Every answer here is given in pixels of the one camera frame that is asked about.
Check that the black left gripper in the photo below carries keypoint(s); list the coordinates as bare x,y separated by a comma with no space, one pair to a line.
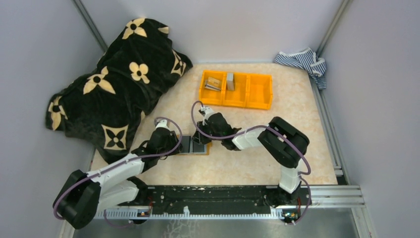
175,143

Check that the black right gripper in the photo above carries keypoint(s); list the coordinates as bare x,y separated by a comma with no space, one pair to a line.
203,132

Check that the tan leather card holder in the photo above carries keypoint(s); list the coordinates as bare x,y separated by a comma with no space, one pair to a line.
207,151

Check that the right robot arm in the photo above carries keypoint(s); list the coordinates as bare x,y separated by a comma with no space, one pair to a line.
286,144

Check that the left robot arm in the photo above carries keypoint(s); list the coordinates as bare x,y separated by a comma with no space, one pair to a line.
85,194

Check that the dark card in holder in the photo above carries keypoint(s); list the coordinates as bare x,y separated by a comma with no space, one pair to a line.
199,148

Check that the orange three-compartment bin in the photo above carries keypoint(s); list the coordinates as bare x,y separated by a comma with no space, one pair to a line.
252,91

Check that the grey box in bin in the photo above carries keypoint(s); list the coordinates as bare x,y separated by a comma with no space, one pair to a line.
230,84

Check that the black floral blanket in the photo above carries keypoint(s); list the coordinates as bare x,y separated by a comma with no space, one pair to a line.
105,107

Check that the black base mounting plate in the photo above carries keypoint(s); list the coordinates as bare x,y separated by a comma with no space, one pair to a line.
218,200

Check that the blue striped cloth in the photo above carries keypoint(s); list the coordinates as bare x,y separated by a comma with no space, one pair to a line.
307,60

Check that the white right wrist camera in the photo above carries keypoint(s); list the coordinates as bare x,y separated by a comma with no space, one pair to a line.
206,112

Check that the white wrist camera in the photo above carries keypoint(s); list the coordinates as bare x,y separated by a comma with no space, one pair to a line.
162,123
206,112

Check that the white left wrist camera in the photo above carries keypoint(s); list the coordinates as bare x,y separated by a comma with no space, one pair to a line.
162,123

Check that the aluminium frame rail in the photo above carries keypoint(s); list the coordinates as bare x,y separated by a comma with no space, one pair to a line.
321,196

